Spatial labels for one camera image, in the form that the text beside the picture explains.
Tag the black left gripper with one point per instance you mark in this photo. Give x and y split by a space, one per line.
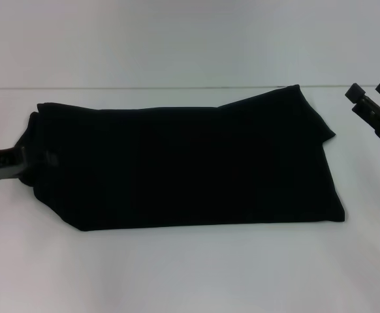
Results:
2 163

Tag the black T-shirt with FREE print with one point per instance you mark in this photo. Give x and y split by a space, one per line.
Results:
183 163

